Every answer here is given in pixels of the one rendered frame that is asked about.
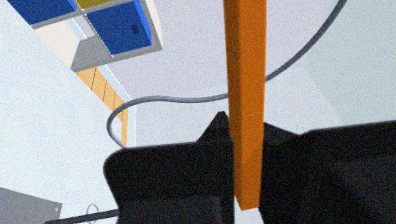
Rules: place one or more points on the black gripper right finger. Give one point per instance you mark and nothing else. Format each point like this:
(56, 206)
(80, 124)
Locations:
(293, 164)

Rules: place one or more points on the orange handle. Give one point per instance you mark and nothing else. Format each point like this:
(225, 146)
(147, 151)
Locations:
(245, 31)

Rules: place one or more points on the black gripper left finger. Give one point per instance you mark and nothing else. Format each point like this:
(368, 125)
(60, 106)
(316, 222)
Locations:
(190, 169)

